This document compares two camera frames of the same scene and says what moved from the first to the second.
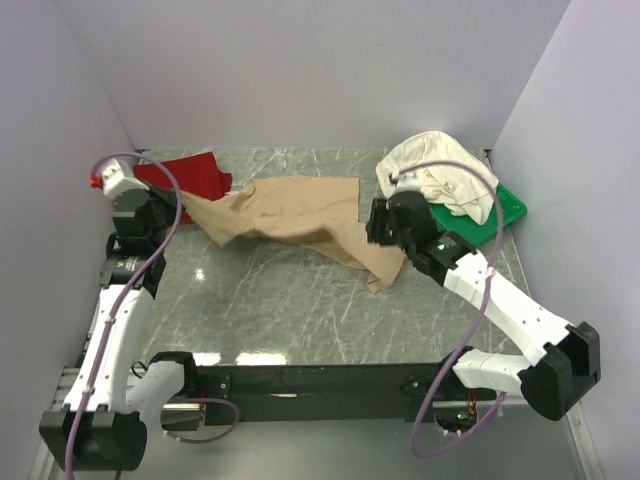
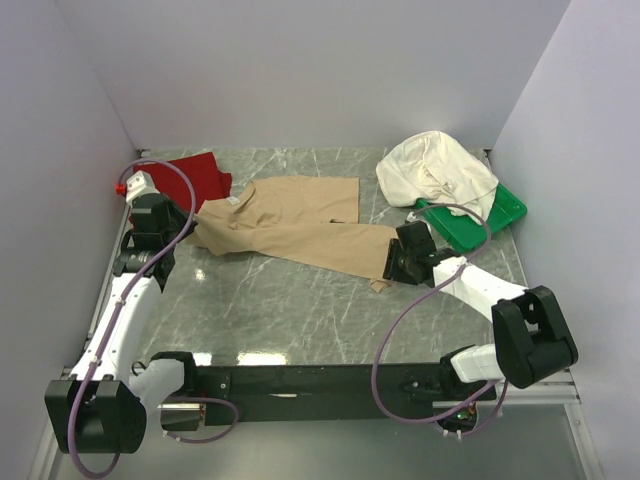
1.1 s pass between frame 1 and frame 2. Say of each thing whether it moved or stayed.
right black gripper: moved
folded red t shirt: stayed
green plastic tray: stayed
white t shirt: stayed
